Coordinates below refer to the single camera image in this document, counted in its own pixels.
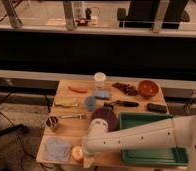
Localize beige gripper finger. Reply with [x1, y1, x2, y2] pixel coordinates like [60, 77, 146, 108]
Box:
[83, 155, 94, 168]

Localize red yellow apple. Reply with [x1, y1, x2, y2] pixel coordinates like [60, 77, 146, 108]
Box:
[72, 145, 84, 163]

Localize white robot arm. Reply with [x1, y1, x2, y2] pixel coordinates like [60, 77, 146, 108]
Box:
[82, 115, 196, 171]

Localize purple bowl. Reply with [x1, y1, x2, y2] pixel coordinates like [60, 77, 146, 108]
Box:
[91, 108, 118, 132]

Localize red bowl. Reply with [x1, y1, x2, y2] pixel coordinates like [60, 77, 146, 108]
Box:
[138, 80, 159, 99]

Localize blue cloth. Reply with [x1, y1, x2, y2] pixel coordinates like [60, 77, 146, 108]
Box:
[43, 138, 71, 162]

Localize silver fork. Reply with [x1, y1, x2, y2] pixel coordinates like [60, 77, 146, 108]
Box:
[59, 114, 86, 119]

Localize blue plastic cup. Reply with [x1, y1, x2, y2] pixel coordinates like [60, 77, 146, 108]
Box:
[84, 96, 96, 112]

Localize green plastic tray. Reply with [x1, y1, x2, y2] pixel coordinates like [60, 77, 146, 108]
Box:
[119, 112, 188, 166]

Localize blue sponge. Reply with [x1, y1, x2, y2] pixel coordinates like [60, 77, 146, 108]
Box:
[95, 90, 110, 100]

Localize orange carrot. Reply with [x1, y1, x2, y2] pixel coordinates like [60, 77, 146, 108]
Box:
[68, 86, 87, 93]

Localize dark brown dried food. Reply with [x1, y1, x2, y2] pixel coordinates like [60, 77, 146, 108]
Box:
[113, 82, 138, 96]

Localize white paper cup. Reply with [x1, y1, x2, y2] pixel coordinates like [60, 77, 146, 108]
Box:
[94, 72, 106, 88]

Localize black rectangular block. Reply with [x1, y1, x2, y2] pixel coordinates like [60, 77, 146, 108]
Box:
[147, 103, 167, 113]

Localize black handled knife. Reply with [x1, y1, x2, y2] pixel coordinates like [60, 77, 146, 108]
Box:
[103, 100, 139, 108]

